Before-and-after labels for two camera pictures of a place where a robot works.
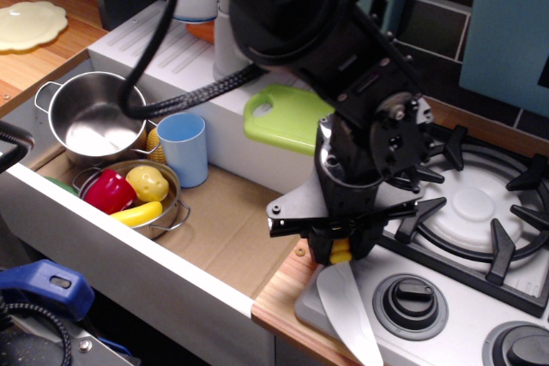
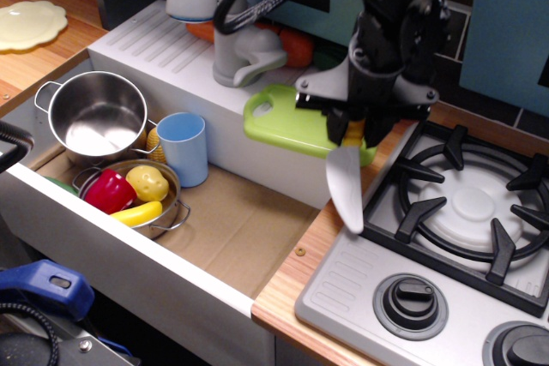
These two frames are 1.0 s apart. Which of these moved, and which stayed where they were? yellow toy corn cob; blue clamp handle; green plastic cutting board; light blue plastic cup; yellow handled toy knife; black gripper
Moved: black gripper; yellow handled toy knife
Stayed: light blue plastic cup; blue clamp handle; yellow toy corn cob; green plastic cutting board
